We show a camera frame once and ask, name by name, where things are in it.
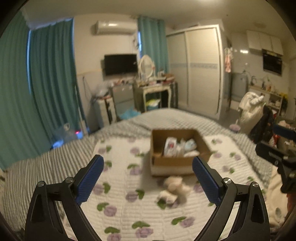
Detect white dressing table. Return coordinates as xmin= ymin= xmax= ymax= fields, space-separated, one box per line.
xmin=132 ymin=81 xmax=172 ymax=113

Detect white floral quilted blanket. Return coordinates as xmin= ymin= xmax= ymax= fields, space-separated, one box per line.
xmin=54 ymin=135 xmax=273 ymax=241

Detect black range hood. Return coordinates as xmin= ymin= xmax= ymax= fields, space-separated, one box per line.
xmin=262 ymin=49 xmax=282 ymax=76

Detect blue plastic bag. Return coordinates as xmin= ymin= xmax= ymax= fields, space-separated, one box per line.
xmin=119 ymin=108 xmax=142 ymax=120

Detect blue wet wipes pack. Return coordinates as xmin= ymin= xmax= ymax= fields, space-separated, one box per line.
xmin=184 ymin=139 xmax=197 ymax=152

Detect teal left window curtain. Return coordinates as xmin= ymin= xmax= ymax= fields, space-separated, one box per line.
xmin=1 ymin=13 xmax=84 ymax=169

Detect brown cardboard box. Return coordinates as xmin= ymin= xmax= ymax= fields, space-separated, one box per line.
xmin=150 ymin=129 xmax=211 ymax=177

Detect white air conditioner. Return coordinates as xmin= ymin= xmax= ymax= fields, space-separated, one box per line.
xmin=94 ymin=21 xmax=137 ymax=35

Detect white sliding door wardrobe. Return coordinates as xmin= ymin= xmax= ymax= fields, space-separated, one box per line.
xmin=166 ymin=25 xmax=227 ymax=120

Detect white suitcase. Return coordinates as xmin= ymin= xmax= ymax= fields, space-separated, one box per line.
xmin=93 ymin=97 xmax=117 ymax=128

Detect clear water jug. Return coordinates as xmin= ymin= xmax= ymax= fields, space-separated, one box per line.
xmin=54 ymin=123 xmax=77 ymax=144

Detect grey washing machine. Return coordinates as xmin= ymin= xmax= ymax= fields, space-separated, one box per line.
xmin=231 ymin=72 xmax=248 ymax=102

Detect drink cup with straw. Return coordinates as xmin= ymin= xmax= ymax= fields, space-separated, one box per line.
xmin=229 ymin=119 xmax=241 ymax=133

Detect teal right window curtain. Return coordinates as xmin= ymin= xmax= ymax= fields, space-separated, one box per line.
xmin=137 ymin=16 xmax=169 ymax=72

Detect white knit glove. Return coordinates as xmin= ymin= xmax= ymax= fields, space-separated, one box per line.
xmin=176 ymin=139 xmax=200 ymax=158

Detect black wall television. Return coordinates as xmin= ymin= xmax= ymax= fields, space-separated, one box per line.
xmin=104 ymin=54 xmax=138 ymax=76

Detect white oval vanity mirror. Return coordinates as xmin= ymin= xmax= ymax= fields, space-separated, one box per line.
xmin=138 ymin=55 xmax=155 ymax=80

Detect white clothes pile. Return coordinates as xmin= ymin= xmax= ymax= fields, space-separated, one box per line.
xmin=237 ymin=92 xmax=265 ymax=135

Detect hanging pink garment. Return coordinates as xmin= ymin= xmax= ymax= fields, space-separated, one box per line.
xmin=224 ymin=47 xmax=233 ymax=73

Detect floral tissue pack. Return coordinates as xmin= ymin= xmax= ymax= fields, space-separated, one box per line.
xmin=164 ymin=137 xmax=177 ymax=157

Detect teal window curtain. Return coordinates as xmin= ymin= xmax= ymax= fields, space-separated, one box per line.
xmin=137 ymin=16 xmax=169 ymax=72
xmin=1 ymin=13 xmax=84 ymax=169

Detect white kitchen wall cabinets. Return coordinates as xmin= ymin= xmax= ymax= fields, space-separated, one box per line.
xmin=246 ymin=30 xmax=283 ymax=56

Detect grey checked bed cover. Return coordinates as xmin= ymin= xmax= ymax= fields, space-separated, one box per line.
xmin=2 ymin=109 xmax=272 ymax=237

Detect small grey fridge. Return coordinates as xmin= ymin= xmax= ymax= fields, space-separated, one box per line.
xmin=111 ymin=84 xmax=134 ymax=115

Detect small white plush toy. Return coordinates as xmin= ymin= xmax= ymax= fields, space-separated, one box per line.
xmin=157 ymin=176 xmax=191 ymax=206

